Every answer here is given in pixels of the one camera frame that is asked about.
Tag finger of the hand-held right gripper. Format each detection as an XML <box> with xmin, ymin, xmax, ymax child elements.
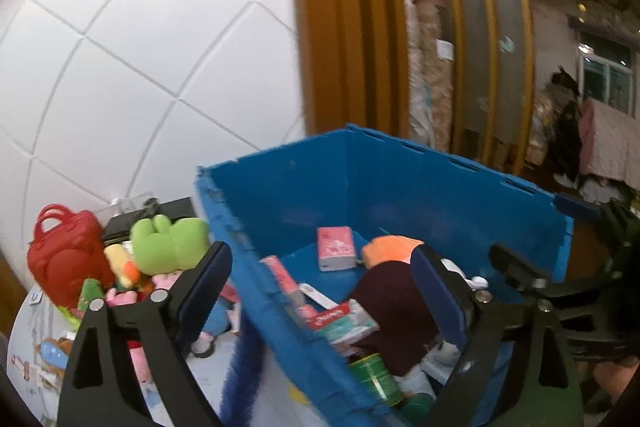
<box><xmin>554</xmin><ymin>193</ymin><xmax>603</xmax><ymax>223</ymax></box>
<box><xmin>489</xmin><ymin>243</ymin><xmax>551</xmax><ymax>290</ymax></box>

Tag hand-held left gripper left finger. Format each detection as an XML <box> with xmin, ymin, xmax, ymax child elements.
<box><xmin>56</xmin><ymin>241</ymin><xmax>233</xmax><ymax>427</ymax></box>

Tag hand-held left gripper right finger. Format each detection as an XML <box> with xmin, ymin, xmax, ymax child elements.
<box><xmin>410</xmin><ymin>245</ymin><xmax>586</xmax><ymax>427</ymax></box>

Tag orange plush toy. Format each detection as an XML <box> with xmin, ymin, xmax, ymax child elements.
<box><xmin>361</xmin><ymin>234</ymin><xmax>426</xmax><ymax>268</ymax></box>

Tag brown bottle green label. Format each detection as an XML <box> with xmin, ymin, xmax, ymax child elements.
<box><xmin>348</xmin><ymin>353</ymin><xmax>403</xmax><ymax>408</ymax></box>

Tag blue plastic crate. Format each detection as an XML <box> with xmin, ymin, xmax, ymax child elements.
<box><xmin>195</xmin><ymin>123</ymin><xmax>575</xmax><ymax>427</ymax></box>

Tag red toothpaste box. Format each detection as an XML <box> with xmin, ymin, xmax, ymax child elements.
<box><xmin>305</xmin><ymin>298</ymin><xmax>381</xmax><ymax>345</ymax></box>

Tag long white medicine box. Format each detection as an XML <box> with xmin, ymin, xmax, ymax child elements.
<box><xmin>298</xmin><ymin>283</ymin><xmax>341</xmax><ymax>310</ymax></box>

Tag pink packet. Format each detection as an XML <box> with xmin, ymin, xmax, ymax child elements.
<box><xmin>316</xmin><ymin>227</ymin><xmax>357</xmax><ymax>272</ymax></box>

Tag round pale blue desktop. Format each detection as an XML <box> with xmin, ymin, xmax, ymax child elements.
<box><xmin>10</xmin><ymin>282</ymin><xmax>321</xmax><ymax>427</ymax></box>

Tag person's right hand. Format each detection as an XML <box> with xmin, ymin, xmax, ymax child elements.
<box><xmin>595</xmin><ymin>358</ymin><xmax>640</xmax><ymax>410</ymax></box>

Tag pink pig plush blue clothes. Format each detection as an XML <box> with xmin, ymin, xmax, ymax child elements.
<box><xmin>200</xmin><ymin>297</ymin><xmax>238</xmax><ymax>343</ymax></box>

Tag green frog plush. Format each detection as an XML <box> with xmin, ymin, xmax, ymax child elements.
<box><xmin>130</xmin><ymin>214</ymin><xmax>211</xmax><ymax>273</ymax></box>

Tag pink hanging cloth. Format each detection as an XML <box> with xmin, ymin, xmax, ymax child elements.
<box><xmin>580</xmin><ymin>99</ymin><xmax>640</xmax><ymax>188</ymax></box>

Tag pink pig plush red dress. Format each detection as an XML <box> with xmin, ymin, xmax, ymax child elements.
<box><xmin>105</xmin><ymin>273</ymin><xmax>183</xmax><ymax>383</ymax></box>

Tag black box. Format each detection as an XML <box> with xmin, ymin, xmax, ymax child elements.
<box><xmin>102</xmin><ymin>197</ymin><xmax>198</xmax><ymax>245</ymax></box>

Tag yellow duck plush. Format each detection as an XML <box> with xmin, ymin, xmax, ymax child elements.
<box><xmin>104</xmin><ymin>243</ymin><xmax>141</xmax><ymax>285</ymax></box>

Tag blue furry cloth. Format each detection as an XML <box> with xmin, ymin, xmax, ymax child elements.
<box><xmin>220</xmin><ymin>332</ymin><xmax>271</xmax><ymax>427</ymax></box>

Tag green cloth piece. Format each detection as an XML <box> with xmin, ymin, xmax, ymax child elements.
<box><xmin>77</xmin><ymin>278</ymin><xmax>106</xmax><ymax>313</ymax></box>

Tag window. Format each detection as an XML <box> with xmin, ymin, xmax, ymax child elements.
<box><xmin>580</xmin><ymin>32</ymin><xmax>633</xmax><ymax>112</ymax></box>

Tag red hard carry case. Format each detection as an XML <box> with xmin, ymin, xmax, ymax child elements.
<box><xmin>27</xmin><ymin>204</ymin><xmax>116</xmax><ymax>308</ymax></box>

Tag brown teddy bear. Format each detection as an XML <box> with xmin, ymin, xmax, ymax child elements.
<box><xmin>36</xmin><ymin>336</ymin><xmax>77</xmax><ymax>358</ymax></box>

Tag patterned paper roll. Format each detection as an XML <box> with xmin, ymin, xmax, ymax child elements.
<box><xmin>407</xmin><ymin>0</ymin><xmax>453</xmax><ymax>148</ymax></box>

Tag wooden glass door cabinet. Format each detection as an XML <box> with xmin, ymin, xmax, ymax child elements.
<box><xmin>405</xmin><ymin>0</ymin><xmax>536</xmax><ymax>172</ymax></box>

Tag wooden door frame post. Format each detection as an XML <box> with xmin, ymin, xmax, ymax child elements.
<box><xmin>289</xmin><ymin>0</ymin><xmax>411</xmax><ymax>138</ymax></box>

